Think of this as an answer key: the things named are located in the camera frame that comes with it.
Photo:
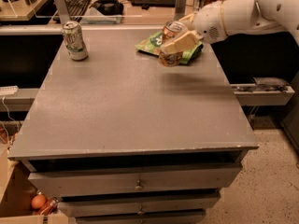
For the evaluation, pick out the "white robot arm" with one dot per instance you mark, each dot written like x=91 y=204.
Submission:
x=260 y=17

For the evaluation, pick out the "orange ball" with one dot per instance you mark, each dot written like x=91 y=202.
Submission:
x=38 y=201

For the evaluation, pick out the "left metal bracket post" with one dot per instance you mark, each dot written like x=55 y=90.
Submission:
x=62 y=10

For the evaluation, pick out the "black headphones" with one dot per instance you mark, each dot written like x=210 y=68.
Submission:
x=108 y=7

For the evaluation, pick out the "grey bottom drawer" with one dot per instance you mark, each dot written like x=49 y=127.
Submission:
x=178 y=217

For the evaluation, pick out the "metal bracket post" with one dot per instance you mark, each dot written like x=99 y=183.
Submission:
x=179 y=9
x=62 y=10

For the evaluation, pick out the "grey middle drawer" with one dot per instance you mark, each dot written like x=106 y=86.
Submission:
x=139 y=205

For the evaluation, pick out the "red bottle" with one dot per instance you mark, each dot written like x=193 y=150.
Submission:
x=48 y=207

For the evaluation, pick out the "white power strip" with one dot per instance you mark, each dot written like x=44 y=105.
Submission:
x=8 y=90

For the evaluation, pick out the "right metal bracket post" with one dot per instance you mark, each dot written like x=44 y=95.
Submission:
x=179 y=9

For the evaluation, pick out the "green white 7up can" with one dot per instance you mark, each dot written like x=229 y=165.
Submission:
x=73 y=40

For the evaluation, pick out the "orange soda can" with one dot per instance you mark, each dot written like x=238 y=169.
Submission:
x=173 y=43

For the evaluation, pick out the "black keyboard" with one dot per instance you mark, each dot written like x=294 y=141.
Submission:
x=76 y=9

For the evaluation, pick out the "grey top drawer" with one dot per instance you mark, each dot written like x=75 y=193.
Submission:
x=135 y=180

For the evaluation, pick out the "grey drawer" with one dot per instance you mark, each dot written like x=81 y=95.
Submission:
x=135 y=180
x=139 y=205
x=178 y=217

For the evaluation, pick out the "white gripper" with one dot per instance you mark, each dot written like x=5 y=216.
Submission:
x=207 y=22

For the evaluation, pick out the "green chip bag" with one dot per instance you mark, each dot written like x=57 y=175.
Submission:
x=151 y=45

